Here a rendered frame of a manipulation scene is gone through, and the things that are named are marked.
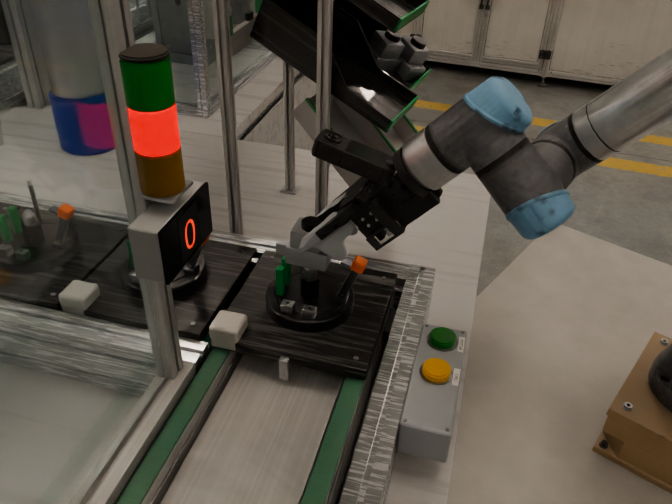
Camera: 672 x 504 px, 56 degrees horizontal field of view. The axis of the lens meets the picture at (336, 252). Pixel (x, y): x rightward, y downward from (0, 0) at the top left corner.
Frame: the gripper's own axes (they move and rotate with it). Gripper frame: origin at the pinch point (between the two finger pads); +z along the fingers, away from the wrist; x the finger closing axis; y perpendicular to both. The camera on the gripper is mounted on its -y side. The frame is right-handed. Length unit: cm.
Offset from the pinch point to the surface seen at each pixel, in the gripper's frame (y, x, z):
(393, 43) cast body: -8.8, 39.2, -15.4
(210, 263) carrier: -4.9, 5.2, 22.7
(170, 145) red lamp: -21.5, -20.0, -9.7
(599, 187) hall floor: 138, 251, 22
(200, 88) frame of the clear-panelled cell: -32, 86, 51
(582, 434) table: 49, -5, -13
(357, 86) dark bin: -8.4, 28.2, -9.4
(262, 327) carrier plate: 5.6, -7.6, 12.9
